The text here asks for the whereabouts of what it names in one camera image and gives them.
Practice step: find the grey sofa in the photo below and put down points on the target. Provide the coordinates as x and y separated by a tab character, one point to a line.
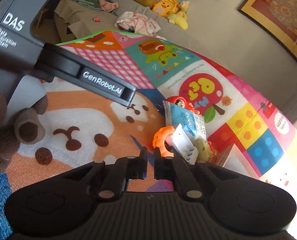
65	20

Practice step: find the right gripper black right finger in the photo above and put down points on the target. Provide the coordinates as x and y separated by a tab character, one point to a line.
177	171

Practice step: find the pink pig plush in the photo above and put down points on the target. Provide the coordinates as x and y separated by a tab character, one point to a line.
108	6

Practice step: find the white battery charger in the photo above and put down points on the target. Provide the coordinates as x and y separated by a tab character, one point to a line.
181	143

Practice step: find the white pink crumpled cloth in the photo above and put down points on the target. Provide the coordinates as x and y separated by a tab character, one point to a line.
138	23

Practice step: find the gold framed wall picture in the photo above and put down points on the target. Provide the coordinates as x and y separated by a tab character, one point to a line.
278	18

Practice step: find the yellow duck plush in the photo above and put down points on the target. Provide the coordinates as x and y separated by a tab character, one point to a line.
165	7

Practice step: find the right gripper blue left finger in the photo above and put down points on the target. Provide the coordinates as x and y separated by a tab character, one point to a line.
123	170

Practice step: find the hello kitty camera toy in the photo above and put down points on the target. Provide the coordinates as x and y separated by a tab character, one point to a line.
206	152

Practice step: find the red hooded doll keychain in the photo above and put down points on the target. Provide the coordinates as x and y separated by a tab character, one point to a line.
177	105

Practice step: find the yellow dog plush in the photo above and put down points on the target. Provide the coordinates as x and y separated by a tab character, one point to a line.
180	17

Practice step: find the orange plastic toy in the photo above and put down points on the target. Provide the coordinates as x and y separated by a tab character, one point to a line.
159	140

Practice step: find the blue wet wipes packet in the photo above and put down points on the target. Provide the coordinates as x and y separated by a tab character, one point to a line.
192	124

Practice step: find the colourful cartoon play mat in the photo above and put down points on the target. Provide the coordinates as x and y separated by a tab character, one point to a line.
174	86

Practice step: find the pink cardboard box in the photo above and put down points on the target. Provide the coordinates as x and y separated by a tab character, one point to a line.
233	159

